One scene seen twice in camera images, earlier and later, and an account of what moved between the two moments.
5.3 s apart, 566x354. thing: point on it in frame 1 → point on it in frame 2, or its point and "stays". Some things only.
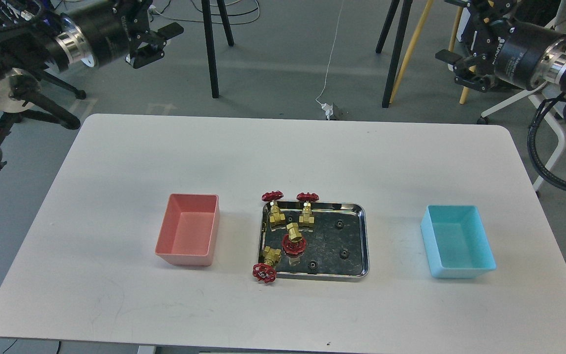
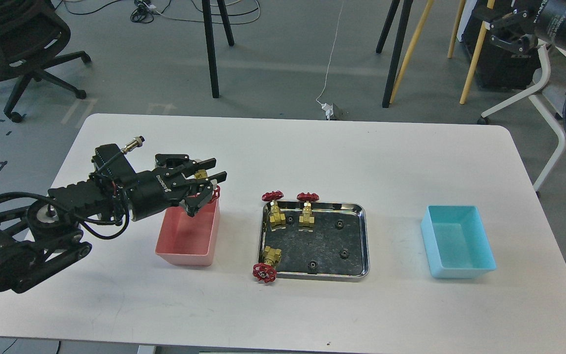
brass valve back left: [275, 218] stays
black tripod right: [406, 11] stays
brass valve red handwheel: [292, 248] → [202, 174]
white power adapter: [328, 109] stays
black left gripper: [105, 30] → [168, 184]
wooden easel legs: [464, 90] stays
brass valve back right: [306, 220] stays
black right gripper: [501, 50] → [514, 23]
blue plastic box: [456, 242] stays
